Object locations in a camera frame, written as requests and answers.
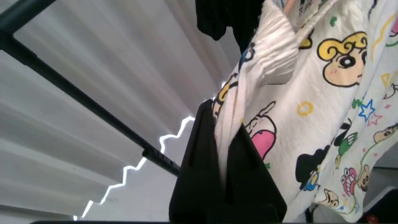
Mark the black garment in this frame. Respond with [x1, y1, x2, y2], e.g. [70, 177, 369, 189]
[195, 0, 266, 54]

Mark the cream printed garment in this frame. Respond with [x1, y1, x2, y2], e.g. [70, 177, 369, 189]
[212, 0, 398, 223]

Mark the black clothes rack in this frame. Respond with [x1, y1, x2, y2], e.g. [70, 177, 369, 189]
[0, 0, 182, 177]

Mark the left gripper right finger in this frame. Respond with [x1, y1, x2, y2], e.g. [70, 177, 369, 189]
[225, 124, 287, 223]

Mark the white curtain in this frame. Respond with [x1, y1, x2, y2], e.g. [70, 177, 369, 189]
[0, 0, 243, 222]

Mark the pink clothes hanger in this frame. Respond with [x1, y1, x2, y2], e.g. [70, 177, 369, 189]
[282, 0, 298, 15]

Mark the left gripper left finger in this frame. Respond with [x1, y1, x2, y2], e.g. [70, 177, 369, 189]
[169, 99, 224, 223]

